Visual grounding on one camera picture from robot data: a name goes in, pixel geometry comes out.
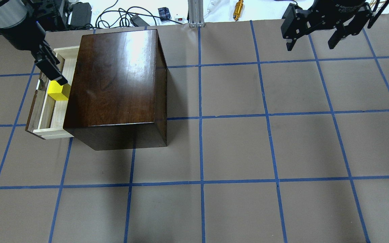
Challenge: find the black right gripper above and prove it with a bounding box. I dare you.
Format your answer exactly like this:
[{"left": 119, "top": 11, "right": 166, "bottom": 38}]
[{"left": 281, "top": 0, "right": 373, "bottom": 51}]

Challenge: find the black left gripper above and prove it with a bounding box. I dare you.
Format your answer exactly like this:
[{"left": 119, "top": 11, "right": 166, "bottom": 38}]
[{"left": 0, "top": 15, "right": 68, "bottom": 86}]

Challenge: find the yellow block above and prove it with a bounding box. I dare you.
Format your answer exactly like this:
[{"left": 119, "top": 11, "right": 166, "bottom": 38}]
[{"left": 47, "top": 80, "right": 71, "bottom": 101}]

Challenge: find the light wood drawer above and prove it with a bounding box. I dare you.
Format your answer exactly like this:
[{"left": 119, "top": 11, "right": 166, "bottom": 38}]
[{"left": 25, "top": 46, "right": 80, "bottom": 139}]

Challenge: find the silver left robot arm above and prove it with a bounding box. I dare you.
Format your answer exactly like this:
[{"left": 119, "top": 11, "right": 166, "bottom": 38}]
[{"left": 0, "top": 0, "right": 68, "bottom": 86}]

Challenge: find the dark wooden drawer cabinet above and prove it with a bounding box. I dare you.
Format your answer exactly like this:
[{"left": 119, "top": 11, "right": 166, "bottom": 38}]
[{"left": 63, "top": 29, "right": 168, "bottom": 151}]

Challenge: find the black power adapter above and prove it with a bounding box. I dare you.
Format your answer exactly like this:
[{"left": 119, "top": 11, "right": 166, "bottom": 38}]
[{"left": 69, "top": 2, "right": 92, "bottom": 27}]

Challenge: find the brass cylindrical connector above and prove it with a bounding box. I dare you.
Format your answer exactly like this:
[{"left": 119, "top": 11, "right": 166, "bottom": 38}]
[{"left": 232, "top": 0, "right": 243, "bottom": 21}]

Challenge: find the small blue black box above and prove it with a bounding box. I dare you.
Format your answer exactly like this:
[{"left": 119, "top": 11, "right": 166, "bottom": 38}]
[{"left": 158, "top": 7, "right": 171, "bottom": 22}]

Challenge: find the black cables bundle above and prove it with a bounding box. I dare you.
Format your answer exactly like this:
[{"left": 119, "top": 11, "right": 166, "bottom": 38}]
[{"left": 95, "top": 0, "right": 185, "bottom": 29}]

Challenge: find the aluminium frame post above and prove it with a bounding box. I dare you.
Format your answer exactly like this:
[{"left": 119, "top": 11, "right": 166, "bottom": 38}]
[{"left": 188, "top": 0, "right": 205, "bottom": 28}]

